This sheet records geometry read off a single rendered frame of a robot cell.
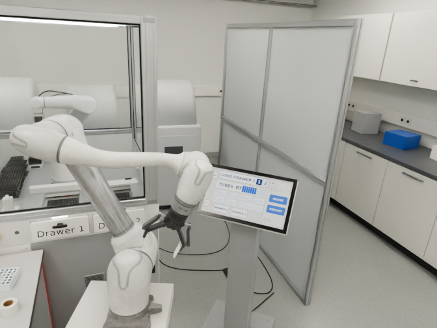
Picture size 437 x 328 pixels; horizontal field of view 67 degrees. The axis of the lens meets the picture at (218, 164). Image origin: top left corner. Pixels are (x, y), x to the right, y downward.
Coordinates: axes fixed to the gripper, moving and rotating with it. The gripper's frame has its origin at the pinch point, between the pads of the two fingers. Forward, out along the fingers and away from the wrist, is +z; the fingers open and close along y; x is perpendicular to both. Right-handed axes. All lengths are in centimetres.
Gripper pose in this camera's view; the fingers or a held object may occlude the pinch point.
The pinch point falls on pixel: (159, 248)
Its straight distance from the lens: 139.3
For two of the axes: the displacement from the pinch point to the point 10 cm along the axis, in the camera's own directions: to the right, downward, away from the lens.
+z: -4.6, 8.1, 3.6
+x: -0.4, -4.2, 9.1
